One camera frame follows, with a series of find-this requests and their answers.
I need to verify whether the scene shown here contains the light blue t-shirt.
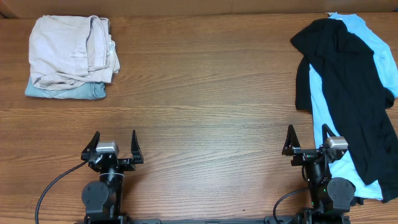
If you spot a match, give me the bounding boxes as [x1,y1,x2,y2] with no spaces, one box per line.
[304,12,397,202]

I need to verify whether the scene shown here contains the black t-shirt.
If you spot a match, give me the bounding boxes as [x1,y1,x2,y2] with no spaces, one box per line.
[291,18,397,187]

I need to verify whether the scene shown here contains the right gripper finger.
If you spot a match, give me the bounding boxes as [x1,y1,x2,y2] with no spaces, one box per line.
[282,124,301,155]
[322,124,336,148]

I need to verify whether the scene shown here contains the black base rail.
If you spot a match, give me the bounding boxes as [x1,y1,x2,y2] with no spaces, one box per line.
[75,216,351,224]

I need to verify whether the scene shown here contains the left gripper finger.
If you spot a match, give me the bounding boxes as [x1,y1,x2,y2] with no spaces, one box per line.
[82,131,100,153]
[131,129,142,159]

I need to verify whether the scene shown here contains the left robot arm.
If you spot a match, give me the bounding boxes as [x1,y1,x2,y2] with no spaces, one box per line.
[81,131,144,224]

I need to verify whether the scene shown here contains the folded light blue jeans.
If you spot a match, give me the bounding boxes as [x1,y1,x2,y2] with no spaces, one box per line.
[25,79,106,100]

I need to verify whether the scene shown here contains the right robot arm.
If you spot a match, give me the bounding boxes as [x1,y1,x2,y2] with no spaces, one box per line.
[273,124,356,224]

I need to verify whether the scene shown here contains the folded beige pants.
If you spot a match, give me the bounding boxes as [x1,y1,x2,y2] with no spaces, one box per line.
[29,16,121,91]

